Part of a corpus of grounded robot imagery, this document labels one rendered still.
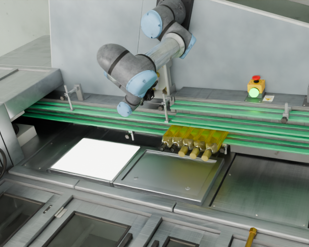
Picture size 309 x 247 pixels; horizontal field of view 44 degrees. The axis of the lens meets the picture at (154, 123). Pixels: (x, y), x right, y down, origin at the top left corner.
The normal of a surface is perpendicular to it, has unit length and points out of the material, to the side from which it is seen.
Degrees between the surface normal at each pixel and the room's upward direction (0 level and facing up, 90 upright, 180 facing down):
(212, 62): 0
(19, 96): 90
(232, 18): 0
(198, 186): 90
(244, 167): 89
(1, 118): 90
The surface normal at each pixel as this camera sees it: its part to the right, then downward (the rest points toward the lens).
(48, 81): 0.89, 0.11
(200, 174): -0.15, -0.86
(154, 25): -0.57, 0.42
